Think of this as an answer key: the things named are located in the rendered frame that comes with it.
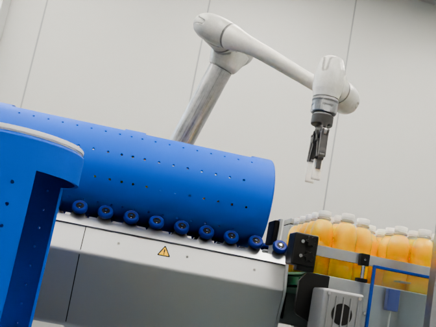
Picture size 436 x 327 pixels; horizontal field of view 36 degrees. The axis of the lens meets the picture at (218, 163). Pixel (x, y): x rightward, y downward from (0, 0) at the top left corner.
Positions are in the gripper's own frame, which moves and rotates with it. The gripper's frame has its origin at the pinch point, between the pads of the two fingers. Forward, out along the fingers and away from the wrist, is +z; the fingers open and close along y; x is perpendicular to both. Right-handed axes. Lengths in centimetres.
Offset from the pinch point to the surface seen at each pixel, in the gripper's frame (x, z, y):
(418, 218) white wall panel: 162, -39, -275
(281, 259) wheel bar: -10.8, 31.9, 21.1
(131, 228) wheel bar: -56, 32, 21
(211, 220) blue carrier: -33.6, 24.9, 20.4
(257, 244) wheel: -18.8, 29.0, 21.5
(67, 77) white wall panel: -119, -82, -256
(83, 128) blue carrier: -76, 6, 20
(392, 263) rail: 19.3, 27.4, 30.6
